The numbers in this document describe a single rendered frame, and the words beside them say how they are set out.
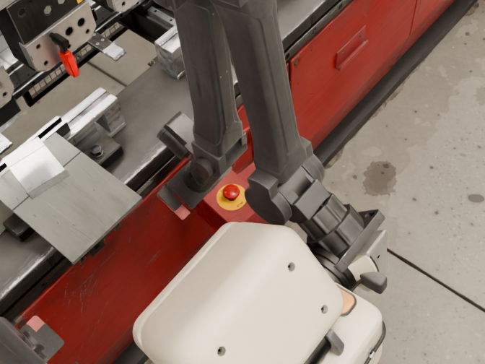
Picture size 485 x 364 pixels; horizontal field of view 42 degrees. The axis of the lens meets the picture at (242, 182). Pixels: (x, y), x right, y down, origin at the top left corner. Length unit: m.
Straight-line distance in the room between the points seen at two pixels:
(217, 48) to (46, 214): 0.60
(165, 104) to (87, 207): 0.40
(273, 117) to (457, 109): 1.97
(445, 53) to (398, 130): 0.48
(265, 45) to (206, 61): 0.11
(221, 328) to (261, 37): 0.32
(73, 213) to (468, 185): 1.63
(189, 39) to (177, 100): 0.75
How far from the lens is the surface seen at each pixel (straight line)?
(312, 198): 0.91
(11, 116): 1.31
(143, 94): 1.57
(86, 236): 1.23
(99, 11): 1.69
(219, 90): 0.86
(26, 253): 1.40
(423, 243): 2.34
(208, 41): 0.79
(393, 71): 2.75
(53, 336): 1.10
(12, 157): 1.38
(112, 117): 1.47
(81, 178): 1.30
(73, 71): 1.25
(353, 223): 0.93
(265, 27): 0.72
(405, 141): 2.58
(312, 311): 0.75
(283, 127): 0.82
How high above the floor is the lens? 2.03
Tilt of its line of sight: 56 degrees down
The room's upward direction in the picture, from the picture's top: 7 degrees counter-clockwise
